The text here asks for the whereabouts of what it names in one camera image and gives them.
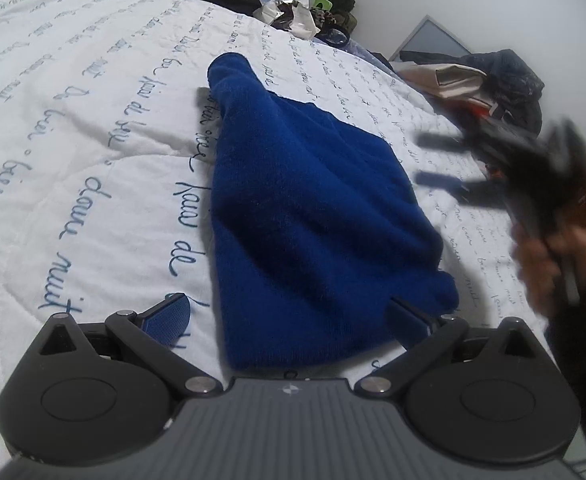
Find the dark blue jacket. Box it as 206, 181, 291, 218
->
460, 48, 545, 132

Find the person's right hand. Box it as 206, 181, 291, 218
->
510, 225, 586, 317

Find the blue knit garment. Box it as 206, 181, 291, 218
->
207, 52, 460, 372

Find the dark olive bag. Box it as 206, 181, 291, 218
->
317, 0, 360, 37

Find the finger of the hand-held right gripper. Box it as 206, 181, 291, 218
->
415, 130, 475, 155
415, 170, 481, 207

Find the beige cloth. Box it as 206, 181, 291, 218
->
399, 62, 490, 102

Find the black ring-shaped object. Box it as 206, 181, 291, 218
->
322, 25, 352, 47

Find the crumpled white silver wrapper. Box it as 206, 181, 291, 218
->
252, 0, 320, 40

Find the red item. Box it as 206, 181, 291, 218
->
467, 100, 505, 122

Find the grey framed board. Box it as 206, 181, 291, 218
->
388, 14, 475, 64

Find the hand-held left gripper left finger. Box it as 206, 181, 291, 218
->
35, 294, 224, 402

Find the white script-printed blanket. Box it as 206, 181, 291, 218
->
0, 0, 574, 471

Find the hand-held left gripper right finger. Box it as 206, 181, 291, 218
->
355, 297, 547, 401

